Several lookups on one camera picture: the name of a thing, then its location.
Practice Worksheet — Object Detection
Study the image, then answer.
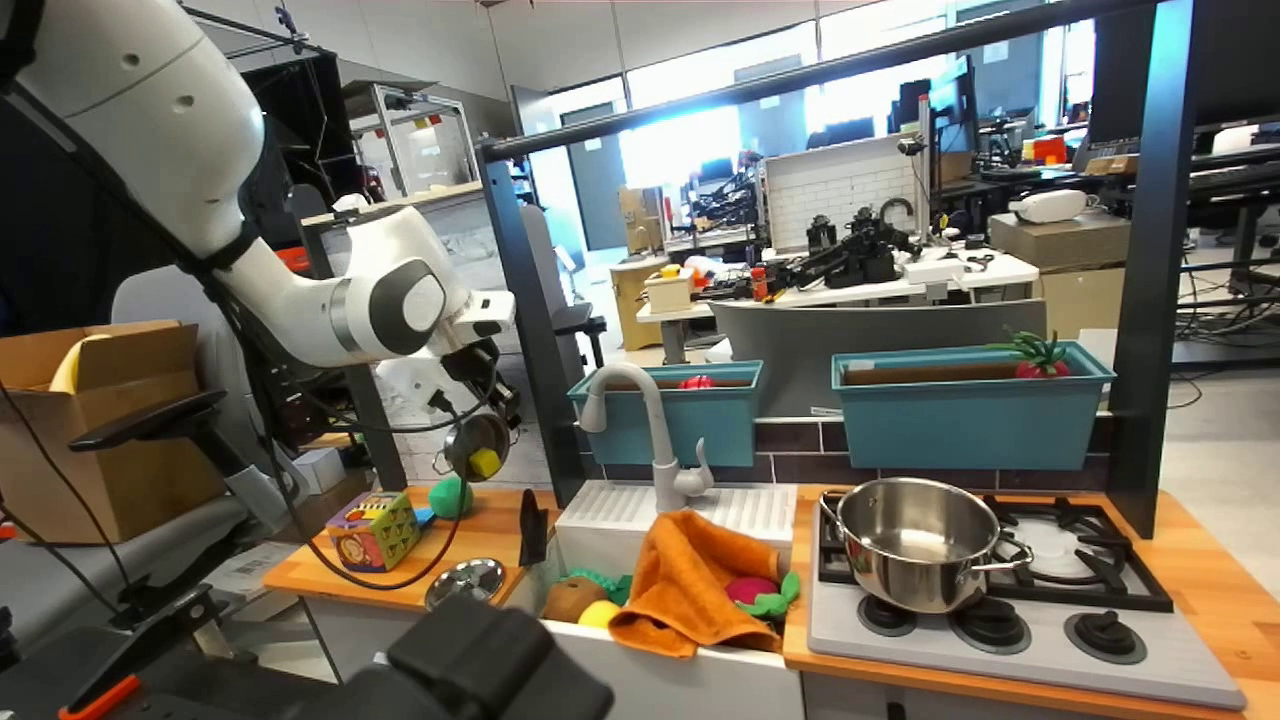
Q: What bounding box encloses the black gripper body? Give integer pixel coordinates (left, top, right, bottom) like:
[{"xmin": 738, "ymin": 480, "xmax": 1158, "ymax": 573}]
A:
[{"xmin": 423, "ymin": 334, "xmax": 526, "ymax": 421}]

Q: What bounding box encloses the small steel bowl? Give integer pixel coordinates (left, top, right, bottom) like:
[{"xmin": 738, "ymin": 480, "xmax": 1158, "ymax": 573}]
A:
[{"xmin": 443, "ymin": 407, "xmax": 519, "ymax": 490}]

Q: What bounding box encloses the green toy ball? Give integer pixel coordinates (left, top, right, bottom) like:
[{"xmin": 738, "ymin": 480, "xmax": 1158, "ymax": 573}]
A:
[{"xmin": 423, "ymin": 471, "xmax": 482, "ymax": 524}]

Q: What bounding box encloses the black toy utensil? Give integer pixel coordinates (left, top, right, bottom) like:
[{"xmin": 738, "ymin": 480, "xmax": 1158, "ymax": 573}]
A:
[{"xmin": 512, "ymin": 490, "xmax": 550, "ymax": 577}]

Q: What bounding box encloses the colourful soft toy cube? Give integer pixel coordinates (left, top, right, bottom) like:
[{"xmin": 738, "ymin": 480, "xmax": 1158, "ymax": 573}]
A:
[{"xmin": 324, "ymin": 490, "xmax": 423, "ymax": 582}]

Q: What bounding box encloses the grey toy faucet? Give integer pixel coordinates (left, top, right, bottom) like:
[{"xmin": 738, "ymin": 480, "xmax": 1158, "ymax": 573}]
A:
[{"xmin": 572, "ymin": 366, "xmax": 721, "ymax": 521}]

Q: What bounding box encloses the small steel plate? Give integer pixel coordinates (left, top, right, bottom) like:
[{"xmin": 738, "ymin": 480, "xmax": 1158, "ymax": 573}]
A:
[{"xmin": 420, "ymin": 554, "xmax": 512, "ymax": 612}]

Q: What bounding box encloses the teal planter with red toy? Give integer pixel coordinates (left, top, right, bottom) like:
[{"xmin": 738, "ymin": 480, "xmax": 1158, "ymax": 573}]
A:
[{"xmin": 560, "ymin": 358, "xmax": 774, "ymax": 475}]

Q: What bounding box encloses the brown toy fruit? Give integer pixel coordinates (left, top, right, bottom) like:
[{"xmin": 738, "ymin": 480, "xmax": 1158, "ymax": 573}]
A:
[{"xmin": 538, "ymin": 573, "xmax": 609, "ymax": 627}]

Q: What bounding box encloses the yellow toy fruit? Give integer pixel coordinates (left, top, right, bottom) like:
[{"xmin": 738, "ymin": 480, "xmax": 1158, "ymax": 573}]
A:
[{"xmin": 572, "ymin": 597, "xmax": 630, "ymax": 639}]

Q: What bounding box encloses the orange cloth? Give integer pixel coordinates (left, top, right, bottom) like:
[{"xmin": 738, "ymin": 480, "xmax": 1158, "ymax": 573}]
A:
[{"xmin": 606, "ymin": 507, "xmax": 787, "ymax": 669}]

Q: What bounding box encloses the white toy sink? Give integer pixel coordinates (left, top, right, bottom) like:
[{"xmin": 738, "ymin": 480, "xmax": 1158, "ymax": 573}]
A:
[{"xmin": 507, "ymin": 475, "xmax": 809, "ymax": 720}]

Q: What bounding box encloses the pink toy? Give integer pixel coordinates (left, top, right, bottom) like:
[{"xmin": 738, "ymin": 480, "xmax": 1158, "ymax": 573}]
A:
[{"xmin": 721, "ymin": 573, "xmax": 785, "ymax": 612}]

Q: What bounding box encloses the grey office chair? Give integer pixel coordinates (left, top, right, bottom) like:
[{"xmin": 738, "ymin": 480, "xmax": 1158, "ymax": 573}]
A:
[{"xmin": 0, "ymin": 254, "xmax": 321, "ymax": 674}]

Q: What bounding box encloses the green toy vegetable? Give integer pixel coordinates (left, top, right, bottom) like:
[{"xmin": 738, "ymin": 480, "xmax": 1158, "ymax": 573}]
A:
[{"xmin": 738, "ymin": 568, "xmax": 803, "ymax": 627}]

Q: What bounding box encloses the cardboard box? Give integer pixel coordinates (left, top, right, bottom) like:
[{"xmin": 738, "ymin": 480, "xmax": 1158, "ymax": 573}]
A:
[{"xmin": 0, "ymin": 317, "xmax": 231, "ymax": 547}]

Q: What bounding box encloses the white office desk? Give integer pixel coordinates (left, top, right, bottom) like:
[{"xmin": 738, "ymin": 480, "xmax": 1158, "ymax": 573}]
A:
[{"xmin": 632, "ymin": 248, "xmax": 1045, "ymax": 411}]

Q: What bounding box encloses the steel cooking pot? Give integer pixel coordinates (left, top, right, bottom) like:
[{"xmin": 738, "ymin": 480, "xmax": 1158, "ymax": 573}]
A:
[{"xmin": 815, "ymin": 471, "xmax": 1039, "ymax": 623}]

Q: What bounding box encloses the teal planter with plant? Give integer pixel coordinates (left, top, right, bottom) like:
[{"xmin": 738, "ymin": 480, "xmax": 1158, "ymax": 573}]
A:
[{"xmin": 826, "ymin": 340, "xmax": 1121, "ymax": 475}]

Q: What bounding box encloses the red green toy plant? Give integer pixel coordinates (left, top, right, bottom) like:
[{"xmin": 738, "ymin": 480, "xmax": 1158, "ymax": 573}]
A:
[{"xmin": 1008, "ymin": 327, "xmax": 1076, "ymax": 383}]

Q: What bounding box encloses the grey toy stove top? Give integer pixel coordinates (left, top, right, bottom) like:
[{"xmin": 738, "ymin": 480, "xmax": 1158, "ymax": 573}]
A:
[{"xmin": 803, "ymin": 490, "xmax": 1252, "ymax": 720}]

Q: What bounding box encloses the wooden toy kitchen unit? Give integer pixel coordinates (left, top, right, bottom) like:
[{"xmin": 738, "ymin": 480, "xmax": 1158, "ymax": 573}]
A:
[{"xmin": 257, "ymin": 480, "xmax": 1280, "ymax": 720}]

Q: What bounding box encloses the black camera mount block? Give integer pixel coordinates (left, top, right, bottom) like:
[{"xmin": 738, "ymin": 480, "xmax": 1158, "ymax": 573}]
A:
[{"xmin": 384, "ymin": 587, "xmax": 619, "ymax": 720}]

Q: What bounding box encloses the black clamp with orange handle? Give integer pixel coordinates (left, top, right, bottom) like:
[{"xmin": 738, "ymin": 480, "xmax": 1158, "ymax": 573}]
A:
[{"xmin": 57, "ymin": 584, "xmax": 226, "ymax": 720}]

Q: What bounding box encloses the black metal frame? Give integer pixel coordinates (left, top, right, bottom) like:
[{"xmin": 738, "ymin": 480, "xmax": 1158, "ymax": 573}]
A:
[{"xmin": 473, "ymin": 0, "xmax": 1204, "ymax": 545}]

